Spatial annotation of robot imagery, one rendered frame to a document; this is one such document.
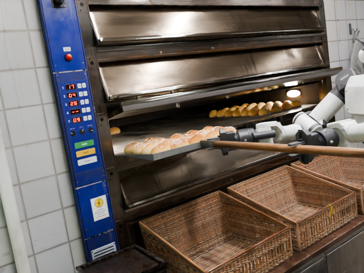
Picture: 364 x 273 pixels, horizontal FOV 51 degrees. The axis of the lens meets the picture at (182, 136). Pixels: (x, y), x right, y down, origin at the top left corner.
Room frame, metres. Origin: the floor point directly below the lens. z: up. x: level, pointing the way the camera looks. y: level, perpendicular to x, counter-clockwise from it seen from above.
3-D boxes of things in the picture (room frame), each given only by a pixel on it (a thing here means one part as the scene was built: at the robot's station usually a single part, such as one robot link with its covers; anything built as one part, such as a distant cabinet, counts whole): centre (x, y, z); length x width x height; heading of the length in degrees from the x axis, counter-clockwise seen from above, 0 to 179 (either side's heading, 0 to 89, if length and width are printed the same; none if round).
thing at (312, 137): (1.38, -0.47, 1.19); 0.12 x 0.10 x 0.13; 119
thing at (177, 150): (1.90, 0.02, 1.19); 0.55 x 0.36 x 0.03; 126
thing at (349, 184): (2.49, -1.05, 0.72); 0.56 x 0.49 x 0.28; 128
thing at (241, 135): (1.70, -0.23, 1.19); 0.12 x 0.10 x 0.13; 91
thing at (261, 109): (3.04, -0.60, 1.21); 0.61 x 0.48 x 0.06; 36
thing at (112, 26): (2.34, -0.39, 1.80); 1.79 x 0.11 x 0.19; 126
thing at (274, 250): (1.78, -0.09, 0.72); 0.56 x 0.49 x 0.28; 127
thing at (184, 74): (2.34, -0.39, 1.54); 1.79 x 0.11 x 0.19; 126
